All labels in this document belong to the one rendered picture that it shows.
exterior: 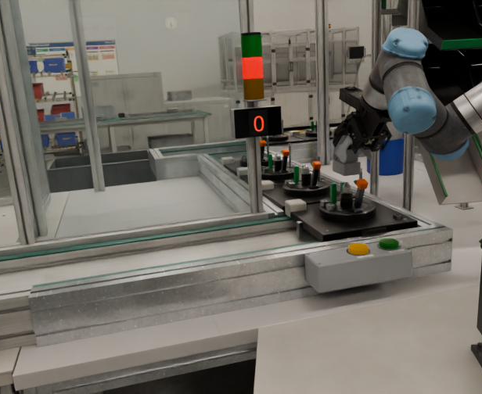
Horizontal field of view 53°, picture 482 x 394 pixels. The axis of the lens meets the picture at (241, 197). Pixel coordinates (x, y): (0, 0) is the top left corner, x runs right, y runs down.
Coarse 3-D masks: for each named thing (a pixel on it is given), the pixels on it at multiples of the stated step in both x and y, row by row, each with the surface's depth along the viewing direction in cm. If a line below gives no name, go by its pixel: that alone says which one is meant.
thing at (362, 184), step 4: (356, 180) 113; (360, 180) 110; (364, 180) 110; (356, 184) 111; (360, 184) 109; (364, 184) 109; (360, 188) 110; (364, 188) 110; (360, 192) 111; (356, 196) 113; (360, 196) 112; (356, 200) 113; (360, 200) 113; (356, 204) 113; (360, 204) 113; (356, 208) 114
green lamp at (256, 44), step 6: (246, 36) 113; (252, 36) 113; (258, 36) 114; (246, 42) 114; (252, 42) 113; (258, 42) 114; (246, 48) 114; (252, 48) 114; (258, 48) 114; (246, 54) 114; (252, 54) 114; (258, 54) 114
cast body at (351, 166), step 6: (348, 150) 114; (348, 156) 114; (354, 156) 115; (336, 162) 117; (348, 162) 115; (354, 162) 114; (336, 168) 117; (342, 168) 114; (348, 168) 114; (354, 168) 114; (360, 168) 115; (342, 174) 115; (348, 174) 114; (354, 174) 115
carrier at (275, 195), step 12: (288, 180) 144; (300, 180) 150; (324, 180) 156; (264, 192) 145; (276, 192) 144; (288, 192) 140; (300, 192) 137; (312, 192) 137; (324, 192) 138; (276, 204) 135
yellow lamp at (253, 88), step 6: (258, 78) 116; (246, 84) 116; (252, 84) 116; (258, 84) 116; (246, 90) 117; (252, 90) 116; (258, 90) 116; (246, 96) 117; (252, 96) 117; (258, 96) 117
